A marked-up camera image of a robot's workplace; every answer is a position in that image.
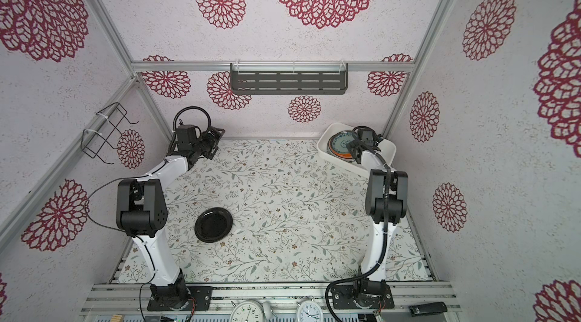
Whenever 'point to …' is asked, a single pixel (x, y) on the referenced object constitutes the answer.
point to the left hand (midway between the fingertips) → (222, 139)
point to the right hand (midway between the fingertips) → (354, 141)
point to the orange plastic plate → (343, 156)
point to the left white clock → (247, 311)
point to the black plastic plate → (213, 224)
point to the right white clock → (309, 311)
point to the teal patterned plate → (340, 140)
